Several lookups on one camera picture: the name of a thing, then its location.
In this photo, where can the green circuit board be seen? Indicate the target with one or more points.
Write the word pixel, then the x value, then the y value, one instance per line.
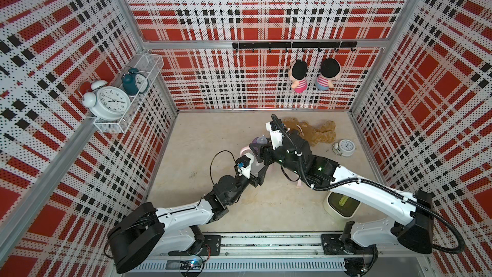
pixel 190 265

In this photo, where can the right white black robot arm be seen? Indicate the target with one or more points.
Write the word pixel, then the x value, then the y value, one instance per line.
pixel 408 221

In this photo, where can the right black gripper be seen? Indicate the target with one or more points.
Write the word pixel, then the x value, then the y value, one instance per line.
pixel 267 151

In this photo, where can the white wire wall shelf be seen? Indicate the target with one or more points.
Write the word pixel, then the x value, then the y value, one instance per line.
pixel 149 65

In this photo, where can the brown plush toy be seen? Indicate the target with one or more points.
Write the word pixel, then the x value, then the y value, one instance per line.
pixel 321 133

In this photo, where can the black hook rail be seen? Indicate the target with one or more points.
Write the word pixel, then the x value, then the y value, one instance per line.
pixel 293 45

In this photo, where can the teal alarm clock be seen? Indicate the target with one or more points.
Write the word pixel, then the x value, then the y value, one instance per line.
pixel 134 82

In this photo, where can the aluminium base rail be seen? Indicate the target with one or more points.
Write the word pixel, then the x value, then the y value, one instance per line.
pixel 289 253

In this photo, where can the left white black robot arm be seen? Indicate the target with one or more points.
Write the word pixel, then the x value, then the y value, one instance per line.
pixel 150 231

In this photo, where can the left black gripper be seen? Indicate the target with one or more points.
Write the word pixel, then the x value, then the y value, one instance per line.
pixel 254 180

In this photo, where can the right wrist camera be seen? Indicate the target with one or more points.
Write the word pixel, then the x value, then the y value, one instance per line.
pixel 275 134

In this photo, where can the white bin green inside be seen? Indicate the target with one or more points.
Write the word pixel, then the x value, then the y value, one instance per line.
pixel 339 205

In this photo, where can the doll with striped shirt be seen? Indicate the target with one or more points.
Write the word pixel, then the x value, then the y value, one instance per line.
pixel 330 70

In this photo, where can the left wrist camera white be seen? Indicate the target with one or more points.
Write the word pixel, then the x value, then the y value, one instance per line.
pixel 244 165

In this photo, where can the small white alarm clock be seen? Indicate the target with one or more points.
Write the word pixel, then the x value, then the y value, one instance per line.
pixel 344 147

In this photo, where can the large white alarm clock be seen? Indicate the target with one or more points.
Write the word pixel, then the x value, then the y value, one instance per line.
pixel 106 102

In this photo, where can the doll with pink dress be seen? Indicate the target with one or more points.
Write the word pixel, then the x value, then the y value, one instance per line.
pixel 297 75

